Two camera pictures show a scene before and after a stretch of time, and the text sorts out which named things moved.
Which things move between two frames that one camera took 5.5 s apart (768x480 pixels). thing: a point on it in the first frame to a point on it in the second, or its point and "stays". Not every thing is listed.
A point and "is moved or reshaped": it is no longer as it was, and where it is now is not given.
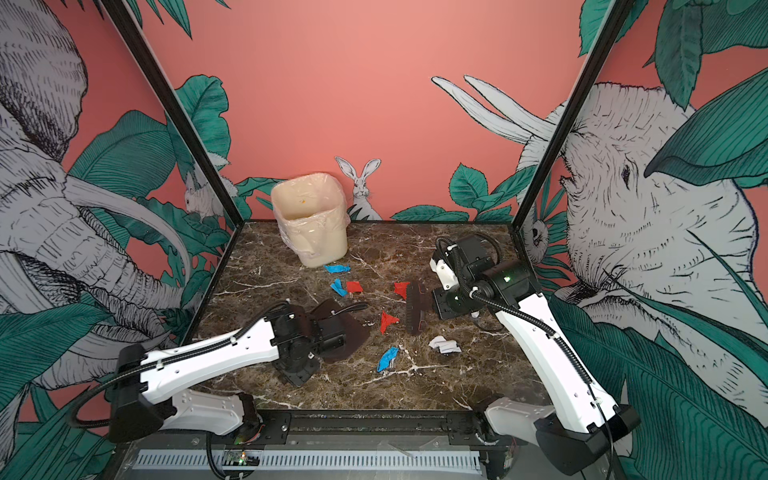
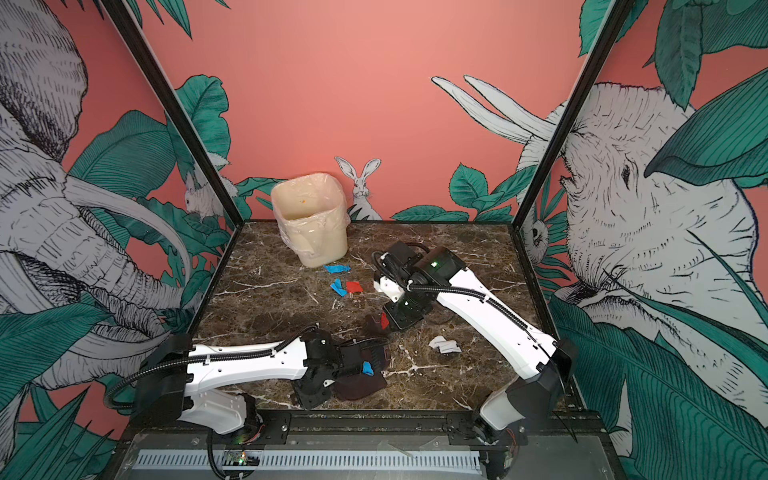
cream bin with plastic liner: x=312 y=215 stays
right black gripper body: x=456 y=302 to x=409 y=311
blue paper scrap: x=385 y=359 to x=367 y=368
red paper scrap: x=354 y=286 stays
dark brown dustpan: x=342 y=335 to x=376 y=351
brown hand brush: x=417 y=298 is moved or reshaped
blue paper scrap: x=337 y=268 stays
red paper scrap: x=386 y=320 stays
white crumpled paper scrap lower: x=445 y=346 stays
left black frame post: x=124 y=17 stays
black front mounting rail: x=344 y=428 stays
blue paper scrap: x=338 y=287 stays
